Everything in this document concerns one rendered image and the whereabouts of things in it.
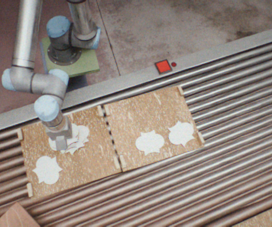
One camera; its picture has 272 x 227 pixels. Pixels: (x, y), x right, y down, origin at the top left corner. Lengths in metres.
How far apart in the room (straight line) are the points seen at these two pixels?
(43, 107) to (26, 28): 0.28
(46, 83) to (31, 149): 0.45
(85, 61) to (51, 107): 0.68
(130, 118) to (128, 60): 1.36
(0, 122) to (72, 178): 0.47
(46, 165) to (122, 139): 0.36
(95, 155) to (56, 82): 0.44
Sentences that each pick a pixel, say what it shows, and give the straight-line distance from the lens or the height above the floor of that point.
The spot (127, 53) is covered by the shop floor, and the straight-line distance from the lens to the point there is 2.66.
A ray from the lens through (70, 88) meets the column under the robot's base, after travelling 1.76.
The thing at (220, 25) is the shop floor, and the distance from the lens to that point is 3.08.
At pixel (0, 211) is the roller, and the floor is 0.92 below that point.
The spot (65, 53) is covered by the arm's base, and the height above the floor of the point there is 0.97.
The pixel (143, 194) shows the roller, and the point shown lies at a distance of 1.24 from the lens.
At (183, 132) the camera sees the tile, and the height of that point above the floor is 0.95.
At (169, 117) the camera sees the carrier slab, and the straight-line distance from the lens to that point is 1.33.
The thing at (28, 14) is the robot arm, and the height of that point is 1.44.
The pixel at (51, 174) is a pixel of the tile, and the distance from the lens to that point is 1.26.
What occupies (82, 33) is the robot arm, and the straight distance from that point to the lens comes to 1.30.
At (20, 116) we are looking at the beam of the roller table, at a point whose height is 0.92.
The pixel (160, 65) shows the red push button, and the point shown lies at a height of 0.93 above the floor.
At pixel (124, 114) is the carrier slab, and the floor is 0.94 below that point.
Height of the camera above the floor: 2.14
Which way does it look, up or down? 67 degrees down
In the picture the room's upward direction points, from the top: 6 degrees clockwise
